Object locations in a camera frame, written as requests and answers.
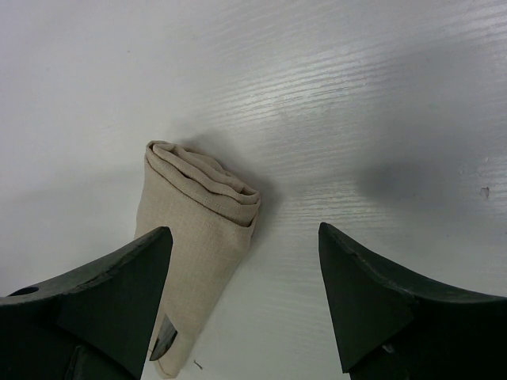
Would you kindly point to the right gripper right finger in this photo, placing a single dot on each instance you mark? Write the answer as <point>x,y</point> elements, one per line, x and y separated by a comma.
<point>392,323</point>

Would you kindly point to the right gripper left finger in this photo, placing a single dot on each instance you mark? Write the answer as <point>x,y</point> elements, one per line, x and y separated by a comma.
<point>93,322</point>

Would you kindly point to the beige cloth napkin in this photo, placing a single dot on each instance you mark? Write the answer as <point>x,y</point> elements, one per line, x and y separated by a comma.
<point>211,215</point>

